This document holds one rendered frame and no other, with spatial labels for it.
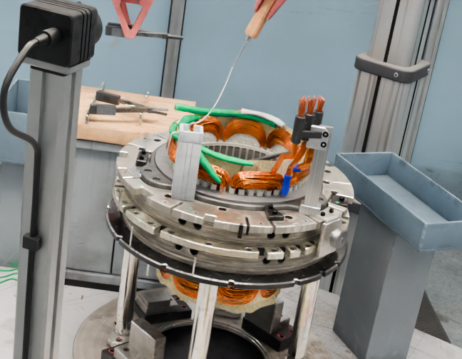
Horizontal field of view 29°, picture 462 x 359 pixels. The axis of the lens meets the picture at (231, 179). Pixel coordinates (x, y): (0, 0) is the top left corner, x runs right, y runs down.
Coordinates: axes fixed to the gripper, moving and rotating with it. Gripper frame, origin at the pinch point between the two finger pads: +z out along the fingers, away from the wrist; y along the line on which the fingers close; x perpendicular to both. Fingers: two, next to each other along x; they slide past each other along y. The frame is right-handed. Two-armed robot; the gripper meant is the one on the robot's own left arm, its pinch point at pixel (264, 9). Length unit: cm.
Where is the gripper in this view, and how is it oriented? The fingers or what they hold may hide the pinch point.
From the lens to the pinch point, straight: 114.2
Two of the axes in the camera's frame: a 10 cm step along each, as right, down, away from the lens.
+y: 8.5, 5.2, -0.1
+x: 1.8, -2.8, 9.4
